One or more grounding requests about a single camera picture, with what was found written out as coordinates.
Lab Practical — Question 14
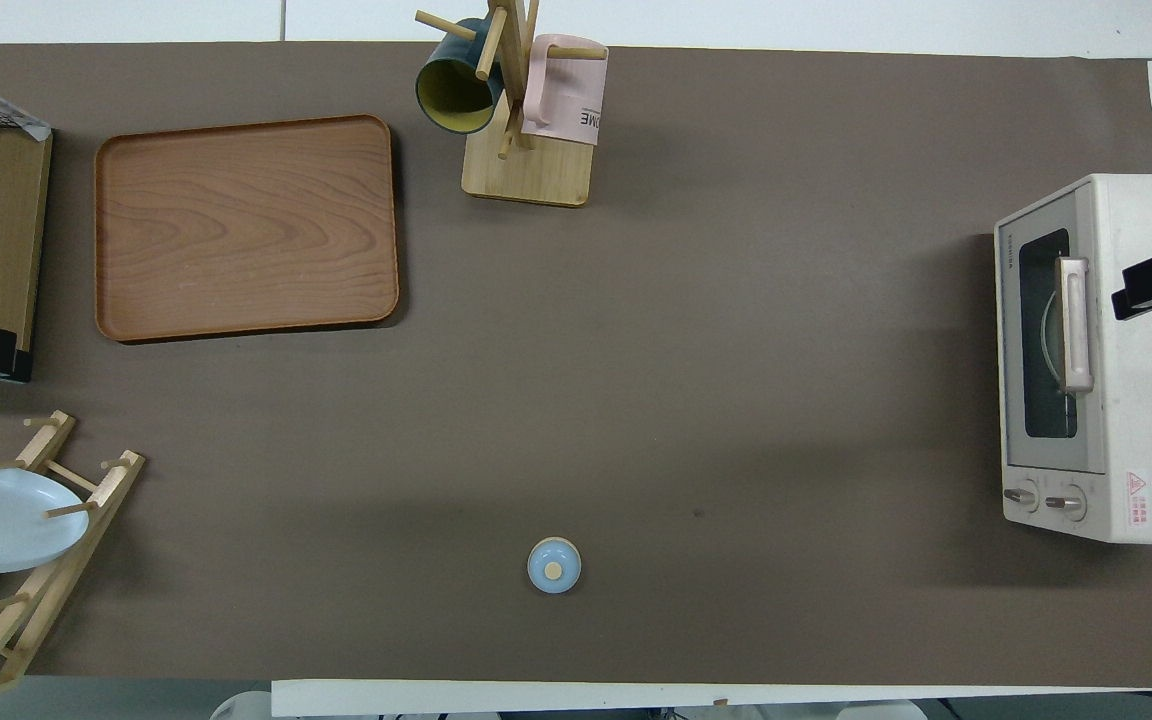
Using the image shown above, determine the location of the wooden mug tree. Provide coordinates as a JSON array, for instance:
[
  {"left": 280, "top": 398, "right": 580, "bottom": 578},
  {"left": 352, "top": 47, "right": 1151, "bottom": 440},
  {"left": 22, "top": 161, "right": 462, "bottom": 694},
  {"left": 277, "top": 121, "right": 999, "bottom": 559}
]
[{"left": 414, "top": 0, "right": 609, "bottom": 208}]

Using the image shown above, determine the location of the brown wooden tray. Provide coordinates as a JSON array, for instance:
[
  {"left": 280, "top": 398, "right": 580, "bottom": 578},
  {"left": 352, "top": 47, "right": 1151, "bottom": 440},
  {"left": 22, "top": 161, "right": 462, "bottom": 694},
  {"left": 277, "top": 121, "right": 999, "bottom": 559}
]
[{"left": 94, "top": 114, "right": 401, "bottom": 344}]

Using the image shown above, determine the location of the pink mug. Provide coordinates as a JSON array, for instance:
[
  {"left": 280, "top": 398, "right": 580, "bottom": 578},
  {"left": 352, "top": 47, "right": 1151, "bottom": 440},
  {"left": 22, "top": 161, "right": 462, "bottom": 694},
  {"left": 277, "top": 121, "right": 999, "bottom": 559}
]
[{"left": 521, "top": 34, "right": 609, "bottom": 147}]

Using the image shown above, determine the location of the brown table mat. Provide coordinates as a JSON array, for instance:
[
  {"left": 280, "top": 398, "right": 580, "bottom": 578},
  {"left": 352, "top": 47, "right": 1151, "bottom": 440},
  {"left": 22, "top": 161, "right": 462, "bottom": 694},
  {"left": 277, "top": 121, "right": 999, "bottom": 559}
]
[{"left": 0, "top": 42, "right": 1152, "bottom": 691}]

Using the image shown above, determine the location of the wooden plate rack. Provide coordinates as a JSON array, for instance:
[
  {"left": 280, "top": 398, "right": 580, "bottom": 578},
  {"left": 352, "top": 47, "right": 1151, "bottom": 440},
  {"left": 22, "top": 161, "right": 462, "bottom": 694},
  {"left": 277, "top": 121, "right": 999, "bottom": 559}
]
[{"left": 0, "top": 410, "right": 147, "bottom": 713}]

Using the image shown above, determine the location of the dark blue mug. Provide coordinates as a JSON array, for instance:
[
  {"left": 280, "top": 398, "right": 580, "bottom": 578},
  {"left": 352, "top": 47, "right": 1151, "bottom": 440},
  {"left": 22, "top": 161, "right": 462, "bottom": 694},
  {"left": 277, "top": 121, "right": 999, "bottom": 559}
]
[{"left": 415, "top": 17, "right": 507, "bottom": 136}]

